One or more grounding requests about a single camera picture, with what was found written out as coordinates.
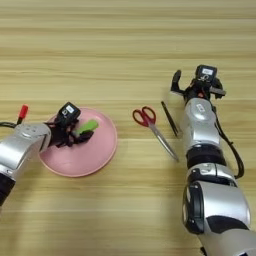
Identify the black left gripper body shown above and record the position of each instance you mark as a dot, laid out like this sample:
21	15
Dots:
61	135

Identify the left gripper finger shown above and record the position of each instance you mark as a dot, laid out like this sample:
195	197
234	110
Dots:
84	137

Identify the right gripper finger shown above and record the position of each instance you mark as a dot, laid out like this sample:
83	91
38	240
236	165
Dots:
218	89
176	81

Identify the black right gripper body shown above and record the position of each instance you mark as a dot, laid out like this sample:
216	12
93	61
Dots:
200	90

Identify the green rectangular block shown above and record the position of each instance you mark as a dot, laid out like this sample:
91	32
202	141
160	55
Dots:
88	126

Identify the red and black marker pen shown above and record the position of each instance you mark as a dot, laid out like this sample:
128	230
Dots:
23	112

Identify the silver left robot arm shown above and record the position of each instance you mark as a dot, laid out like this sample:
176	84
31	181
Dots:
23	146

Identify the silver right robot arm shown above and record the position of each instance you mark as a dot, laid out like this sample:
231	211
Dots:
206	200

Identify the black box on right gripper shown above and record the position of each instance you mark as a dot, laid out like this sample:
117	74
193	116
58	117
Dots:
206	72

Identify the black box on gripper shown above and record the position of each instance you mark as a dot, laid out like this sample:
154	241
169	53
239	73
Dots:
206	72
68	112

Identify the pink round plate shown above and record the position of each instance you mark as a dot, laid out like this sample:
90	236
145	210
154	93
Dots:
83	156

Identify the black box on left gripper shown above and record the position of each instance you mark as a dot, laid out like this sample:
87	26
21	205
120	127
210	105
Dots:
68	112

